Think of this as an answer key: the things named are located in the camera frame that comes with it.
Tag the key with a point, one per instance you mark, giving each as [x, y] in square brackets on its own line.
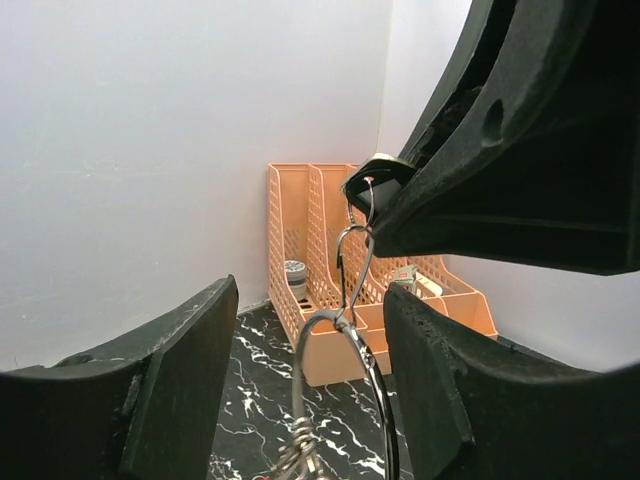
[375, 183]

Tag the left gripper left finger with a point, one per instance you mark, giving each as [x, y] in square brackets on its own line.
[143, 405]

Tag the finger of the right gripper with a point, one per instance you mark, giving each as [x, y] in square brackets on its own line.
[544, 168]
[465, 75]

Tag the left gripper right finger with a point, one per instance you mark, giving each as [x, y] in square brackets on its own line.
[473, 408]

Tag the small round grey jar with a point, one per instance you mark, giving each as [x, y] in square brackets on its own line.
[296, 275]

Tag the white grey packaged item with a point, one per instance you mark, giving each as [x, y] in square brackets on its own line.
[418, 284]

